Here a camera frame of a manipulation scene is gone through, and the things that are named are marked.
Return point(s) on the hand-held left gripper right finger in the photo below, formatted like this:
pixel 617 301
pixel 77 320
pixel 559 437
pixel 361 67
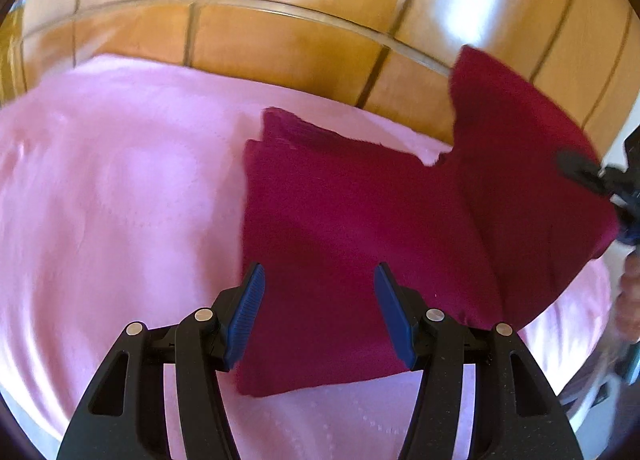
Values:
pixel 396 315

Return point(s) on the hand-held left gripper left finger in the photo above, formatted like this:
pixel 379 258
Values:
pixel 244 315

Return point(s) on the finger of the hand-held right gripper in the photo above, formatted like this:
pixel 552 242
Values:
pixel 580 167

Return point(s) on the dark red garment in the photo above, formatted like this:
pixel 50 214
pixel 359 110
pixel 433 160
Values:
pixel 350 200

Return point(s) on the person's right hand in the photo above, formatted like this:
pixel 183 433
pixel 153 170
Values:
pixel 631 295

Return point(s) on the pink blanket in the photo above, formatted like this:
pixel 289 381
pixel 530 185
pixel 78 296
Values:
pixel 125 190

